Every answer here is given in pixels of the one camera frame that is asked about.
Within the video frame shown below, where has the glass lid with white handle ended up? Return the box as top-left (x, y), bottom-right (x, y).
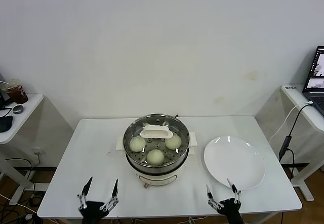
top-left (123, 113), bottom-right (190, 162)

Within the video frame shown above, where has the thin black desk cable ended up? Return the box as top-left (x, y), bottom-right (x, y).
top-left (0, 106), bottom-right (13, 118)

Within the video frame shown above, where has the dark grey laptop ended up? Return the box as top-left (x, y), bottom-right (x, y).
top-left (302, 46), bottom-right (324, 117)

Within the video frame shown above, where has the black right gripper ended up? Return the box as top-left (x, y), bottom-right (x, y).
top-left (206, 178), bottom-right (244, 224)

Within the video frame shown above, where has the stainless steel steamer basket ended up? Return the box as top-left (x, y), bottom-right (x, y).
top-left (115, 113), bottom-right (197, 168)

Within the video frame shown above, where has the white round plate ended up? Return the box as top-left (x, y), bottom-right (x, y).
top-left (204, 135), bottom-right (266, 190)

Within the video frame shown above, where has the white cable under table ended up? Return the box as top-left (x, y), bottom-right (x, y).
top-left (188, 215), bottom-right (210, 223)

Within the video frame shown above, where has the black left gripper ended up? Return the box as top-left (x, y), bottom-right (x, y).
top-left (77, 176), bottom-right (119, 224)

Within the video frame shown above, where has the plastic cup of iced coffee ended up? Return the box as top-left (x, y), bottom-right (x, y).
top-left (4, 79), bottom-right (28, 105)

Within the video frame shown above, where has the black cable with adapter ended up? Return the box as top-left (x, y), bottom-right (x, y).
top-left (278, 103), bottom-right (314, 181)

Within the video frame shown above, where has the white charging cable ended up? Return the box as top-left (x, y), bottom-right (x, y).
top-left (268, 101), bottom-right (314, 143)

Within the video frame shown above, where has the white side table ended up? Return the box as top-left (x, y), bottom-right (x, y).
top-left (254, 83), bottom-right (324, 201)
top-left (0, 93), bottom-right (74, 206)

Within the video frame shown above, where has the black floor cable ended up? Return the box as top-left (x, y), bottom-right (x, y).
top-left (4, 157), bottom-right (35, 192)

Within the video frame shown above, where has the white steamed baozi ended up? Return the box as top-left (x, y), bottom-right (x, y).
top-left (146, 149), bottom-right (165, 166)
top-left (165, 135), bottom-right (182, 150)
top-left (129, 136), bottom-right (147, 153)

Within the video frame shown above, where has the white electric cooker pot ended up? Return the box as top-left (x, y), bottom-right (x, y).
top-left (125, 147), bottom-right (189, 190)

